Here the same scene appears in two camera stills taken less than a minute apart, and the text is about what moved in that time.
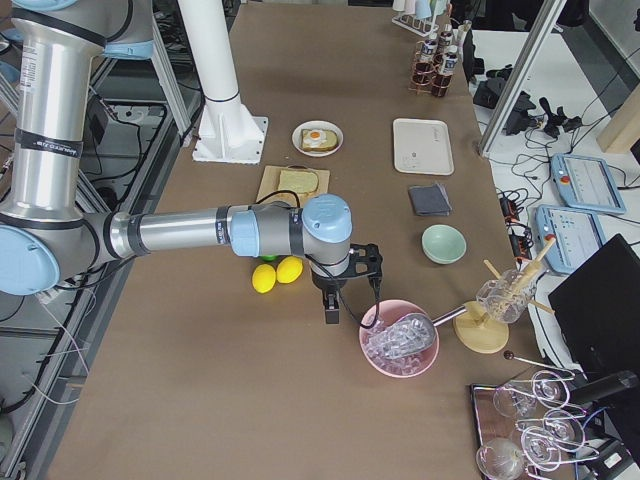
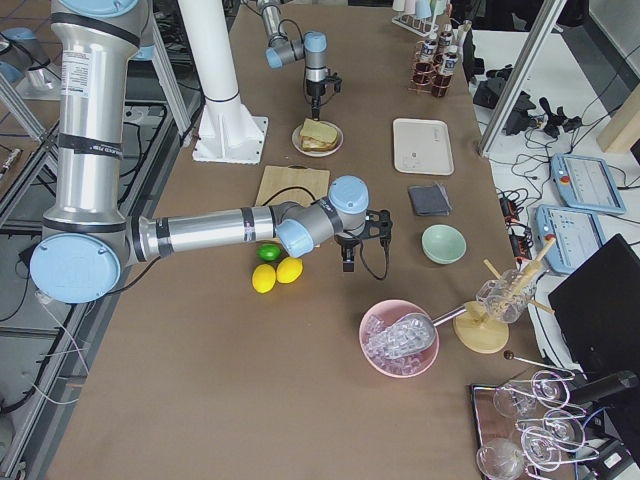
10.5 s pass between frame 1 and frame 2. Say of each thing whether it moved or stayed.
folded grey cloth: stayed
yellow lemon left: stayed
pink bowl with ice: stayed
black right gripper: moved
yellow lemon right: stayed
